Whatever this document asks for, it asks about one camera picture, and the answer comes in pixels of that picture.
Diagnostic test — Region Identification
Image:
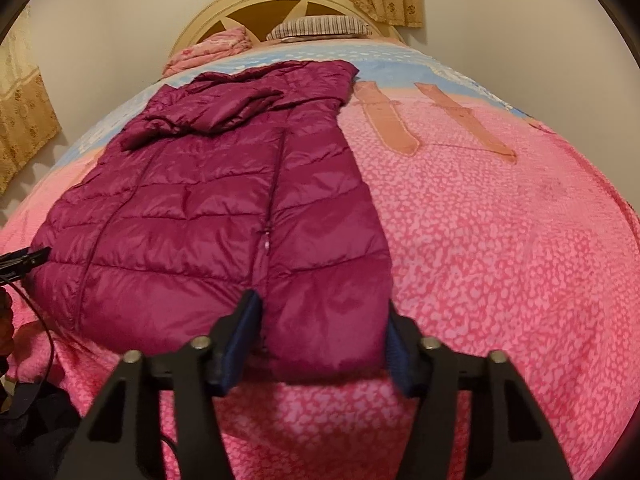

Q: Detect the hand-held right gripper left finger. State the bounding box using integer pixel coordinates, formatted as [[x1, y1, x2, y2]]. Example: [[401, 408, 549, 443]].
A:
[[60, 290, 263, 480]]

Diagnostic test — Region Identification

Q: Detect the person's dark clothing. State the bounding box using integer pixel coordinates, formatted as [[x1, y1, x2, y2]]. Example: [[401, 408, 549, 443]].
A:
[[0, 382, 83, 480]]

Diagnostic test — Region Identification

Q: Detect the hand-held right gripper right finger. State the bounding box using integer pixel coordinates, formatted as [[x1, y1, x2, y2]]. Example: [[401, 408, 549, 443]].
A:
[[382, 300, 573, 480]]

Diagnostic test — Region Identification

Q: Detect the black cable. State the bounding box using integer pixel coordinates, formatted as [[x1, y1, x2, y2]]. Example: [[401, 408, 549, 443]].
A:
[[0, 275, 58, 396]]

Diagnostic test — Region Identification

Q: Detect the magenta quilted down jacket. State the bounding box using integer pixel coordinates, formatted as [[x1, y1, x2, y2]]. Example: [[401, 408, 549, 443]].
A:
[[30, 59, 392, 387]]

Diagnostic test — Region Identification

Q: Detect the wide beige floral curtain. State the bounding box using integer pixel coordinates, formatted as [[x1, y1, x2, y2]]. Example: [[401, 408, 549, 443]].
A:
[[0, 5, 62, 194]]

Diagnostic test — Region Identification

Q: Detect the striped pillow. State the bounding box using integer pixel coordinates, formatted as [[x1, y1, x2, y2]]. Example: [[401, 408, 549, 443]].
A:
[[266, 15, 373, 42]]

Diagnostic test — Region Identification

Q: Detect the bed with pink blue sheet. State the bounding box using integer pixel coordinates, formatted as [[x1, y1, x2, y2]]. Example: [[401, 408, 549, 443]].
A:
[[0, 40, 636, 480]]

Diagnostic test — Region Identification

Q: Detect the folded pink blanket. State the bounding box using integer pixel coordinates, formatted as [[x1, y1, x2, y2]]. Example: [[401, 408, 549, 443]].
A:
[[164, 27, 251, 78]]

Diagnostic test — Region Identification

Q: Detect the cream wooden headboard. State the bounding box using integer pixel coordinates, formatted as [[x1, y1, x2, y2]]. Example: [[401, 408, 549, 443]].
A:
[[169, 0, 406, 61]]

